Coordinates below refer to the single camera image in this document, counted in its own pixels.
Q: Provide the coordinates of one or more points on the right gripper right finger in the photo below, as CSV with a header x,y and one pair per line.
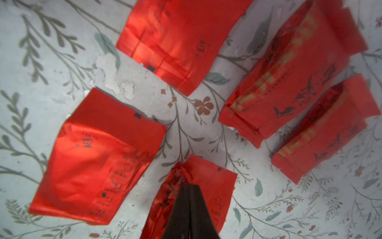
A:
x,y
202,226

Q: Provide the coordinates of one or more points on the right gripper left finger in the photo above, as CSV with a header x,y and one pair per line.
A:
x,y
178,225

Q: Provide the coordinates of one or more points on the red tea bag three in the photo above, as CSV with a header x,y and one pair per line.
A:
x,y
337,117

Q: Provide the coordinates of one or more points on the red tea bag four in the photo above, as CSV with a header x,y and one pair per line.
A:
x,y
217,186

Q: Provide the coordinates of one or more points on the red tea bag five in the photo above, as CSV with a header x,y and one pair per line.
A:
x,y
100,153

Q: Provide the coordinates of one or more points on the red tea bag two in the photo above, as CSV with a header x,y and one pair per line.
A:
x,y
307,53

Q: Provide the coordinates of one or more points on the red tea bag one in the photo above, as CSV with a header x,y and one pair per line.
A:
x,y
179,41

